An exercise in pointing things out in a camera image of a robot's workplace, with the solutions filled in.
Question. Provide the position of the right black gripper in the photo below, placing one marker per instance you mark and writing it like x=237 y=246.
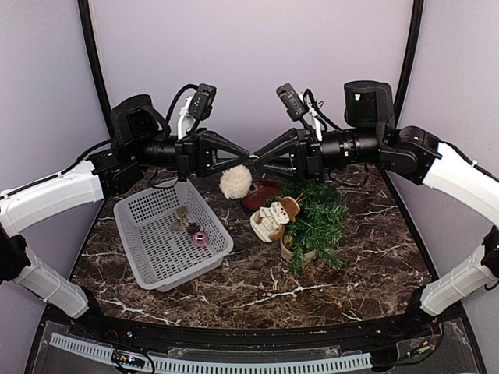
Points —
x=306 y=157

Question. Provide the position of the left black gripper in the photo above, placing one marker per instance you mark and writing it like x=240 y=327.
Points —
x=196 y=152

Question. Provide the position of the beige fluffy ornament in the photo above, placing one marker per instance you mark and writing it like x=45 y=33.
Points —
x=235 y=182

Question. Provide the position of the red floral plate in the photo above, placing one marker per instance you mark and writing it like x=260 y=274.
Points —
x=259 y=193

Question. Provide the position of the knit doll ornament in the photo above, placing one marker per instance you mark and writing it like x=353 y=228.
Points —
x=269 y=223

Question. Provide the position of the small potted christmas tree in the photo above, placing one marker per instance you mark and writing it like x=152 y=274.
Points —
x=318 y=226

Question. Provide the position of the white plastic basket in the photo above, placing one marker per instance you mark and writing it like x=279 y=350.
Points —
x=162 y=259

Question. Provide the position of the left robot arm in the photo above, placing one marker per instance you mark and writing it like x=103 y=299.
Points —
x=141 y=138

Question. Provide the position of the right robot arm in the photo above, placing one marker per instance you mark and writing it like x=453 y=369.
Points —
x=411 y=152

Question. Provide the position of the brown pine cone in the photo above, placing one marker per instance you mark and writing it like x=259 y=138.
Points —
x=192 y=228

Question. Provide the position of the small seashell ornament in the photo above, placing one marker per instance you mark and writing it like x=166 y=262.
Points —
x=181 y=213

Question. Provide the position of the pink ball ornament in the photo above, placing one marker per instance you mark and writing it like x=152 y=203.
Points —
x=200 y=239

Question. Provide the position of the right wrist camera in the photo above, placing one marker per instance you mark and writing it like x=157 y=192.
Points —
x=304 y=109

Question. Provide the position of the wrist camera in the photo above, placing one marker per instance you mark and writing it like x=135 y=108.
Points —
x=196 y=109
x=304 y=109

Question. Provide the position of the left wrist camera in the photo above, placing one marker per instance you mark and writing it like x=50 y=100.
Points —
x=196 y=109

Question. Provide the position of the right black frame post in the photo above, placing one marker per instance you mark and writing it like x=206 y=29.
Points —
x=409 y=56

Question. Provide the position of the black front rail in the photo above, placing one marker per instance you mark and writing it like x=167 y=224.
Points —
x=378 y=335

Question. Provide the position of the white cable duct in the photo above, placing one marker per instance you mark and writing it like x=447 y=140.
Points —
x=189 y=360

